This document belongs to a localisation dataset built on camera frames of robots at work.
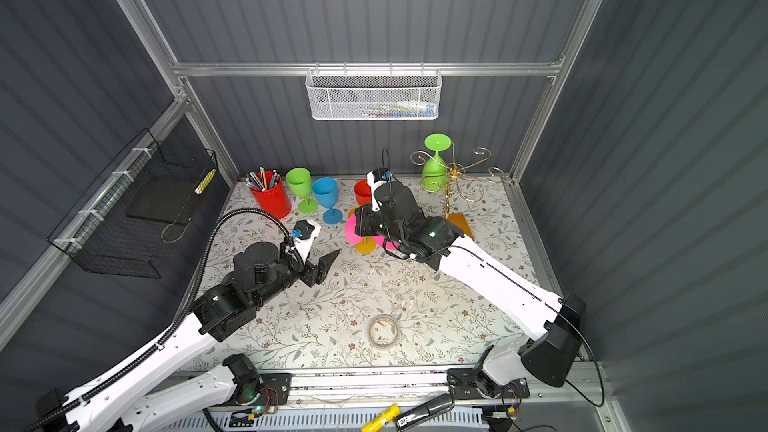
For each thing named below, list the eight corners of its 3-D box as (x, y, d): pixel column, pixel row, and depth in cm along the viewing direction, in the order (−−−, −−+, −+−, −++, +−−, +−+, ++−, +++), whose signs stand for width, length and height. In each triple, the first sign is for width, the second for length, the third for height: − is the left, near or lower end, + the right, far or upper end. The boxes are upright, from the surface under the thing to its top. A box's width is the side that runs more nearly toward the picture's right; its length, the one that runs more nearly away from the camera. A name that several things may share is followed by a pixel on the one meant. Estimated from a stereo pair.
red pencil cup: (256, 212, 112) (240, 182, 100) (273, 195, 118) (259, 165, 105) (280, 223, 109) (266, 193, 97) (296, 205, 115) (285, 175, 102)
